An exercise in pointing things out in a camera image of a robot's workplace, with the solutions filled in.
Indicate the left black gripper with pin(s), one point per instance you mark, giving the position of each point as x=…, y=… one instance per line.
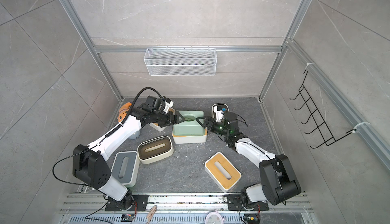
x=171, y=121

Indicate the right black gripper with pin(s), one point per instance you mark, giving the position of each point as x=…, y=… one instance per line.
x=208, y=123

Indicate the small bamboo lid tissue box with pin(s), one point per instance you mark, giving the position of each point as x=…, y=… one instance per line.
x=157, y=127

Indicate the green tissue box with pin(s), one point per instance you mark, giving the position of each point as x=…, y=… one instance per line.
x=190, y=125

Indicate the large bamboo lid tissue box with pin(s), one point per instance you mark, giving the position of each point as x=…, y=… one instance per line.
x=190, y=139

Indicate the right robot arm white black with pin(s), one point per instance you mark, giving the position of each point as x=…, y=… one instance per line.
x=278, y=179

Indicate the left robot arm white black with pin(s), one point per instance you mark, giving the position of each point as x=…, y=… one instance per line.
x=89, y=162

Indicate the front bamboo lid tissue box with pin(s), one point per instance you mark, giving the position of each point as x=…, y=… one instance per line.
x=222, y=171

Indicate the grey lid white tissue box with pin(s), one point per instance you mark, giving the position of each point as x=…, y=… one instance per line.
x=125, y=167

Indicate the cream box dark lid back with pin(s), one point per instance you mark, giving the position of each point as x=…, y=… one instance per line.
x=218, y=106

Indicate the cream box dark lid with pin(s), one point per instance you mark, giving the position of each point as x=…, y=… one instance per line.
x=218, y=106
x=155, y=150

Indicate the cream box dark lid left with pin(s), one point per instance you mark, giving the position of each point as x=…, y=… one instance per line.
x=155, y=150

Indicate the small grey alarm clock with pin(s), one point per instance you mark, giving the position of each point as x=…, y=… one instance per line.
x=134, y=134

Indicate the orange plush toy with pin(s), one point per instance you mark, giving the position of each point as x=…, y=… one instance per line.
x=123, y=112

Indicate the pink round object front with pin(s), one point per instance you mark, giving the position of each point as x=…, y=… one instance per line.
x=214, y=218

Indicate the small circuit board front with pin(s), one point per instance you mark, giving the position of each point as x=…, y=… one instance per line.
x=128, y=218

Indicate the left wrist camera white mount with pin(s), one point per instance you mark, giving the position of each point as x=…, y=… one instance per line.
x=166, y=105

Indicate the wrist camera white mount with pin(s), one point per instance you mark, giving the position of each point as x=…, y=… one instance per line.
x=218, y=113
x=166, y=105

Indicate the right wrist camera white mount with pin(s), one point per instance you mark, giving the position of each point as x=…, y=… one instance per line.
x=218, y=113

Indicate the white wire mesh basket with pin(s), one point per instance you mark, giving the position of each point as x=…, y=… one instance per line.
x=181, y=61

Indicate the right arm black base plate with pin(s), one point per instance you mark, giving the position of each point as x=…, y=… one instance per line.
x=236, y=202

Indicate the wooden brush handle front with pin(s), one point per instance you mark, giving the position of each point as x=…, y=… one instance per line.
x=151, y=213

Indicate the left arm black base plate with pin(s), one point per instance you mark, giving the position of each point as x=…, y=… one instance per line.
x=128, y=203

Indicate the black wire hook rack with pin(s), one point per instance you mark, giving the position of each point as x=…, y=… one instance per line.
x=316, y=117

